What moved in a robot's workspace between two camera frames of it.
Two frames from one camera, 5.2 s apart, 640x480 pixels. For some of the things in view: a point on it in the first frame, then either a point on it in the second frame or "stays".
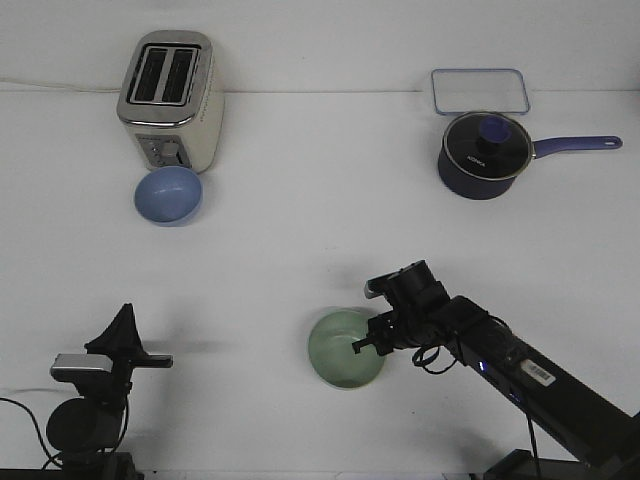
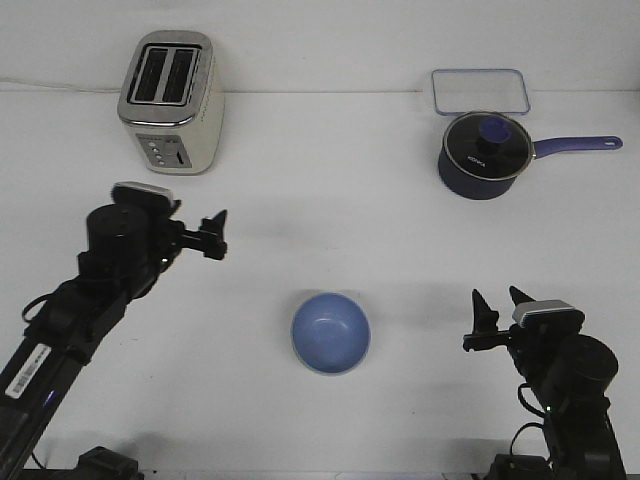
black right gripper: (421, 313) -> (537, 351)
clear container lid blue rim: (479, 91) stays
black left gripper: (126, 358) -> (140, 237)
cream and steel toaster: (172, 99) stays
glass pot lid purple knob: (487, 145) stays
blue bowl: (168, 196) -> (331, 332)
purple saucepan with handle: (474, 188) stays
